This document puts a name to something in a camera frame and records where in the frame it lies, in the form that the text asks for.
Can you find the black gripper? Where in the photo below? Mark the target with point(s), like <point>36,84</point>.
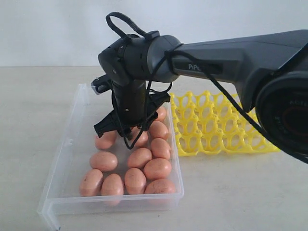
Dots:
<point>139,110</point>

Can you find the brown egg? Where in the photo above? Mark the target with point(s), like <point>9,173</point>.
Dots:
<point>112,186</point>
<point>104,161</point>
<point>160,186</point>
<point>158,130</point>
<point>161,114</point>
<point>158,168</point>
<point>160,148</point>
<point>142,141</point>
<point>139,158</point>
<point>135,181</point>
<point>91,183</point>
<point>106,141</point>

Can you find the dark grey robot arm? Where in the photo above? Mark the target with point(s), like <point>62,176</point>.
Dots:
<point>269,72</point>

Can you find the yellow plastic egg tray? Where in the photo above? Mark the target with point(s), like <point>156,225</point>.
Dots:
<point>209,124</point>

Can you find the clear plastic storage box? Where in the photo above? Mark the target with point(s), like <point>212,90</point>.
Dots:
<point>71,162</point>

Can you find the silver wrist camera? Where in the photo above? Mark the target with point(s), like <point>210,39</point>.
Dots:
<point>101,84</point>

